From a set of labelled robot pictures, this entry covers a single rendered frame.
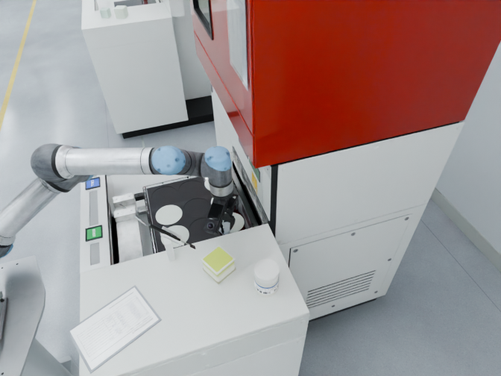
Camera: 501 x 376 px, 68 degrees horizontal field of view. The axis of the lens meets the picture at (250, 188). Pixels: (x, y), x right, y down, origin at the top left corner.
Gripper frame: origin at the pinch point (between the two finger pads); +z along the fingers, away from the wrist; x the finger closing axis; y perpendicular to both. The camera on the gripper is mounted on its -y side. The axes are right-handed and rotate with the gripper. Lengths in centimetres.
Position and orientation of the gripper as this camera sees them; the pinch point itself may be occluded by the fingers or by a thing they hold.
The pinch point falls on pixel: (223, 233)
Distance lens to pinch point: 132.0
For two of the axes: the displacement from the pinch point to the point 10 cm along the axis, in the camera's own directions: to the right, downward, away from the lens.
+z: 0.2, 7.1, 7.0
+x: -9.4, -2.2, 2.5
